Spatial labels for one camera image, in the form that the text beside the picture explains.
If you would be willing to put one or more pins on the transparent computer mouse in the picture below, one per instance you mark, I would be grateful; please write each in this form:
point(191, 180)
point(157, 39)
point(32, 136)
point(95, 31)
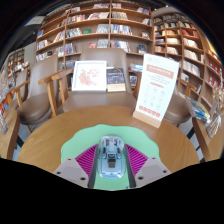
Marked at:
point(111, 158)

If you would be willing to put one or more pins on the wide wooden bookshelf unit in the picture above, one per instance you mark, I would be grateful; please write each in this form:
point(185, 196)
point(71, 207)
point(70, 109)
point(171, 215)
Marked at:
point(90, 30)

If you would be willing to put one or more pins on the glass vase with dried flowers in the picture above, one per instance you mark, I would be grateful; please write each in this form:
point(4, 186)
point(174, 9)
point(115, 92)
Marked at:
point(215, 123)

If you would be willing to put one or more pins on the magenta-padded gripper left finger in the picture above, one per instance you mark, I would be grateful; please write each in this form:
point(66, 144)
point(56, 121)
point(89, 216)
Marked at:
point(87, 159)

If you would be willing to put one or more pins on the curved wooden bookshelf unit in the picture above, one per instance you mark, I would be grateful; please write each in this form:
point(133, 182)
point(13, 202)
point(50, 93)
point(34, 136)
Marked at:
point(186, 46)

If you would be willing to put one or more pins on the distant wooden bookshelf unit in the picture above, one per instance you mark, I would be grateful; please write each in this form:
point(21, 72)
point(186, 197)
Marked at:
point(15, 61)

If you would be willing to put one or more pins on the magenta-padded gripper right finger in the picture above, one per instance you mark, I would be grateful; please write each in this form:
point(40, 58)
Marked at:
point(136, 159)

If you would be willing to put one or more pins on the dark covered book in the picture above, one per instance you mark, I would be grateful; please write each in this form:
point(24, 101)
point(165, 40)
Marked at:
point(115, 78)

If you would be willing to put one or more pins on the white framed floral picture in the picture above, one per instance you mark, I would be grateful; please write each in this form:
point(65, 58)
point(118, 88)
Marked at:
point(89, 76)

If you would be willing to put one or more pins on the white red-printed sign stand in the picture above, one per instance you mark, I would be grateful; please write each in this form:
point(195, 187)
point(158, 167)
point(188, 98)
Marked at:
point(156, 86)

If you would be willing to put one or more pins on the green smiley mouse pad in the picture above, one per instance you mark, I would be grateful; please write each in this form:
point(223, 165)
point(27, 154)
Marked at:
point(76, 143)

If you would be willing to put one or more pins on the stack of colourful magazines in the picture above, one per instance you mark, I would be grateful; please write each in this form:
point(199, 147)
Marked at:
point(198, 108)

